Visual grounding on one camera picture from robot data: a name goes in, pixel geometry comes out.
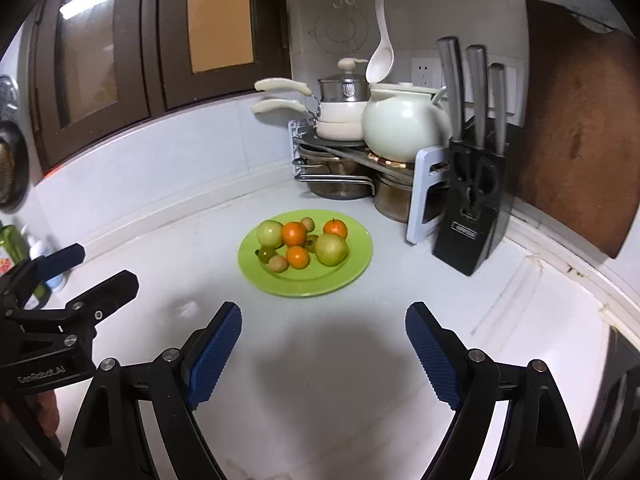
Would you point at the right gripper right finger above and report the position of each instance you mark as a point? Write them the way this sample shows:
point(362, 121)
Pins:
point(469, 388)

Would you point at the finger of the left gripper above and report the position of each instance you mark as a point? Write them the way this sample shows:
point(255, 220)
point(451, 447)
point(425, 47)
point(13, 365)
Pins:
point(48, 267)
point(98, 303)

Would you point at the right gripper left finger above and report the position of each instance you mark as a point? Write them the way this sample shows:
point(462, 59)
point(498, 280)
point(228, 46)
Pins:
point(182, 379)

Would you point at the small green lime with stem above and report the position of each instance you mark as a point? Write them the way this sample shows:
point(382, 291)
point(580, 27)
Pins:
point(265, 253)

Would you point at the green apple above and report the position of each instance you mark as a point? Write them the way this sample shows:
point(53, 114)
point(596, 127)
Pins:
point(269, 234)

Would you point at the large orange mandarin with stem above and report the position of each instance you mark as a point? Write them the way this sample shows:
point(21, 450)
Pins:
point(294, 234)

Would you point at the yellow-green pear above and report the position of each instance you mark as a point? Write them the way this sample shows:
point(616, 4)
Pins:
point(331, 249)

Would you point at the small tan round fruit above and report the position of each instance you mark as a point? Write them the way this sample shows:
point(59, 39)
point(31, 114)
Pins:
point(308, 224)

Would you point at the person left hand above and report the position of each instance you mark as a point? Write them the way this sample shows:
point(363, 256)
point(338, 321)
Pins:
point(45, 407)

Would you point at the green bottle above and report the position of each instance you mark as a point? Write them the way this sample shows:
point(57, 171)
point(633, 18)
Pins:
point(14, 249)

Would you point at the green plate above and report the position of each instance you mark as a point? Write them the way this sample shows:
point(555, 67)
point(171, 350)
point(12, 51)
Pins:
point(316, 279)

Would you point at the orange oval fruit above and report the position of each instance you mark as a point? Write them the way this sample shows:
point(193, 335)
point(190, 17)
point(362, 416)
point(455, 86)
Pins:
point(298, 257)

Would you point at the black knife block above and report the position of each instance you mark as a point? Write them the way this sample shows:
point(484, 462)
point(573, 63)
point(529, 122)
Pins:
point(464, 242)

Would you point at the steel pot right under rack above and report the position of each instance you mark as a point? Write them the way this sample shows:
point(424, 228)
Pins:
point(392, 198)

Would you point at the steel pot under rack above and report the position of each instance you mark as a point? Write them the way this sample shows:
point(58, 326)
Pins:
point(334, 178)
point(392, 198)

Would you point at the black scissors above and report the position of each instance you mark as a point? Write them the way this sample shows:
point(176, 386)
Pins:
point(479, 178)

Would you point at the orange tangerine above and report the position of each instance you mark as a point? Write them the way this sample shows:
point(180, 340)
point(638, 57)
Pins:
point(336, 227)

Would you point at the beaded trivet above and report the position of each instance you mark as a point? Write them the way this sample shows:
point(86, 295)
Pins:
point(382, 161)

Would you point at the wooden cutting board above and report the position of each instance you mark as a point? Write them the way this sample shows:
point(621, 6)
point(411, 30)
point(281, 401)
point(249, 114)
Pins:
point(581, 134)

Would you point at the steel pot left under rack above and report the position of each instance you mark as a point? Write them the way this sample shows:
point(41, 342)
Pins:
point(334, 178)

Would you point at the corner pot rack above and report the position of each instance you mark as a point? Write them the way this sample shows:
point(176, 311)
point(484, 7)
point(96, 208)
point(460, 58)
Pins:
point(412, 193)

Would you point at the white ceramic pot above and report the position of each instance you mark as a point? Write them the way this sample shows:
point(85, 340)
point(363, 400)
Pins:
point(402, 119)

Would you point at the cream lower saucepan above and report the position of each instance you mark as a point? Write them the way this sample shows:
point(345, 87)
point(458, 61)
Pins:
point(339, 122)

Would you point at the cream saucepan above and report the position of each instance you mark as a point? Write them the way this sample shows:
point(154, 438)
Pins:
point(285, 84)
point(339, 122)

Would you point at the cream upper saucepan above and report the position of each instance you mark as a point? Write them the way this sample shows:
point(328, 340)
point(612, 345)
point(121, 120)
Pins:
point(285, 84)

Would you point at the steel pot with lid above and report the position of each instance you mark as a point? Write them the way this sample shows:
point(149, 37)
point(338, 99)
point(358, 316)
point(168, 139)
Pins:
point(347, 85)

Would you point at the white ladle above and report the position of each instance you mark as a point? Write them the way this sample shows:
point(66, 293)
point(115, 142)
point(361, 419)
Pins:
point(382, 59)

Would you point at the steel knife handle right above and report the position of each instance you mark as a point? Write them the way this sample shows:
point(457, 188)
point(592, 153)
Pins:
point(497, 73)

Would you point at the steel knife handle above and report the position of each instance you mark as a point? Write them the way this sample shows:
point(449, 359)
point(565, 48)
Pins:
point(477, 59)
point(497, 73)
point(452, 70)

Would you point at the steel knife handle middle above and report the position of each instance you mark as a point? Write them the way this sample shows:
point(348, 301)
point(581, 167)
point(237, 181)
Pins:
point(477, 59)

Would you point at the steel knife handle left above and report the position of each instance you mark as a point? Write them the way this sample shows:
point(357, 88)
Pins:
point(452, 70)

